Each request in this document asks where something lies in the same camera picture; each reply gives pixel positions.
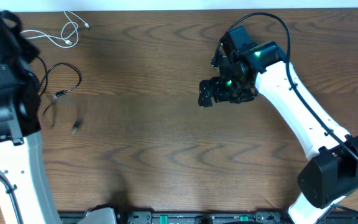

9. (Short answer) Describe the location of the black usb cable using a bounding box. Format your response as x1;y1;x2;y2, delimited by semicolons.
40;96;85;135
35;55;83;100

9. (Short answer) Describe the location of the white usb cable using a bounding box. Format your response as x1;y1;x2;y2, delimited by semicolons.
20;11;90;49

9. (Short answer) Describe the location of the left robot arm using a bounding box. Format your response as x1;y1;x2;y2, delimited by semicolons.
0;11;117;223

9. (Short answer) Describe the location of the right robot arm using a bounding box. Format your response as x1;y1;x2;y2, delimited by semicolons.
198;27;358;223

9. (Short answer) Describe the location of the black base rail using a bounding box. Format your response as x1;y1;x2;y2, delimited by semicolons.
58;210;358;224

